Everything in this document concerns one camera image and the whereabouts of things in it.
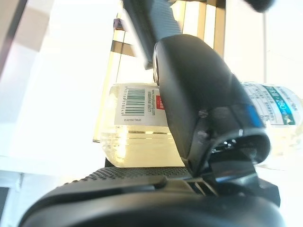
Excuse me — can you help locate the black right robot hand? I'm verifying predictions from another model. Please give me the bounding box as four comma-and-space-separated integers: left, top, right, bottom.
18, 0, 294, 227

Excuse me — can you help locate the yellow drink bottle white cap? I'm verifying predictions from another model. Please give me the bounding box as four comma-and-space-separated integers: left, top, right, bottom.
99, 81, 303, 169

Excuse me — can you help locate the orange window with dark frame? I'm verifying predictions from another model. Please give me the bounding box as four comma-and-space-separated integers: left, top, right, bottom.
92, 0, 227, 166

